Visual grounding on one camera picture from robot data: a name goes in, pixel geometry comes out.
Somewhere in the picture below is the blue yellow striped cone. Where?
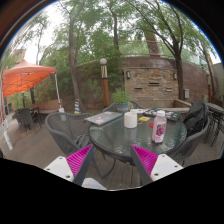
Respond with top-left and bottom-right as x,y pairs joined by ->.
73,98 -> 82,115

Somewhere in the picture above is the wooden lamp post globe light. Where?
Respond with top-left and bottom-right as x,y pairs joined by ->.
99,57 -> 111,108

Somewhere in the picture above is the group of dark patio chairs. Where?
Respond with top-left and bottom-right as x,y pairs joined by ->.
13,107 -> 43,134

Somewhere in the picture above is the silver laptop with stickers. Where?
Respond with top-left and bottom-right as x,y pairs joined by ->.
84,111 -> 124,127

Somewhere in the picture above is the purple juice bottle white cap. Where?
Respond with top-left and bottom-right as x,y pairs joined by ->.
151,110 -> 168,144

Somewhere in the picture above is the white ceramic mug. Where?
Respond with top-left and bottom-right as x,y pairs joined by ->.
123,110 -> 139,129

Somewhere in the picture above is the black jacket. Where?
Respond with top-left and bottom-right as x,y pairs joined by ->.
183,98 -> 210,137

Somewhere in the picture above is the black laptop with stickers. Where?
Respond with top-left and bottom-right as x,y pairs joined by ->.
142,108 -> 182,122

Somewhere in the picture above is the green plant in blue pot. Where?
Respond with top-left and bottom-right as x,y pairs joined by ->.
111,87 -> 132,113

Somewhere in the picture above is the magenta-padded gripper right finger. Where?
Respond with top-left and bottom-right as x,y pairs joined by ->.
129,144 -> 184,187

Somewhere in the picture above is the orange canopy tent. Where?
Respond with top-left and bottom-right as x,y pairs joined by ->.
1,58 -> 64,113

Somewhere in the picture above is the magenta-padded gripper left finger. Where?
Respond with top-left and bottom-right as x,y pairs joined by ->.
43,143 -> 97,187

